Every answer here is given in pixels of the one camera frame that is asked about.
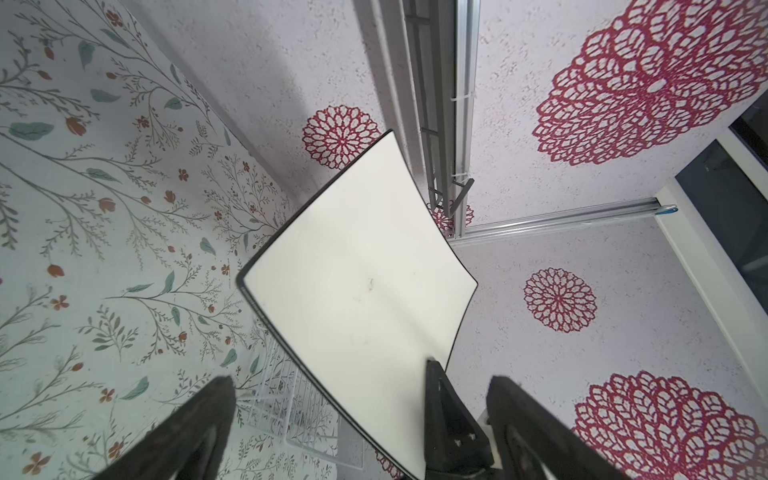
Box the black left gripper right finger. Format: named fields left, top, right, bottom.
left=486, top=376, right=627, bottom=479

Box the grey wall shelf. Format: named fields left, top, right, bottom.
left=403, top=1, right=480, bottom=220

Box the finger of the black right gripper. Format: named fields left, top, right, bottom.
left=424, top=359, right=494, bottom=480

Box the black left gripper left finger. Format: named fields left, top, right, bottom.
left=96, top=376, right=236, bottom=479

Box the white wire dish rack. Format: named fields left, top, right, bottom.
left=238, top=335, right=365, bottom=471

